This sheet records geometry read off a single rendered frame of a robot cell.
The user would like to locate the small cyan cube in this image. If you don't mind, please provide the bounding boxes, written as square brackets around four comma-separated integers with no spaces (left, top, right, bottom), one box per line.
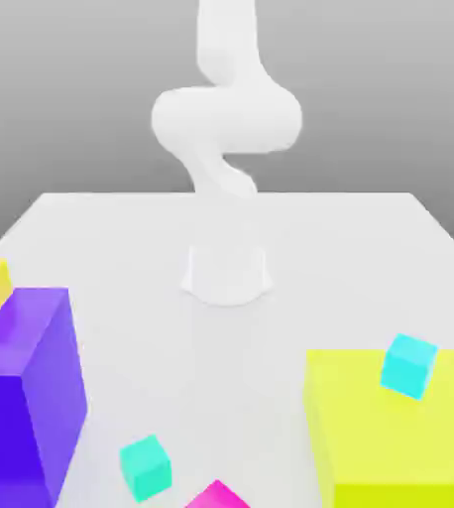
[379,332,439,402]

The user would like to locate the small turquoise cube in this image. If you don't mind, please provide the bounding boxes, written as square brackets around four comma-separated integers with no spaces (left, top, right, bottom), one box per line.
[118,433,173,504]

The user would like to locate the large purple box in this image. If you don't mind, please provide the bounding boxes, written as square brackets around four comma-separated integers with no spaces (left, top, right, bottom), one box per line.
[0,286,89,508]

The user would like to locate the large yellow-green box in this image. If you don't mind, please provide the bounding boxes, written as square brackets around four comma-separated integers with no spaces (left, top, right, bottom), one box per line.
[304,347,454,508]

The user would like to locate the small magenta cube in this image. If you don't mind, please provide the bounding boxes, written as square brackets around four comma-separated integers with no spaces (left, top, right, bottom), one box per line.
[183,478,252,508]

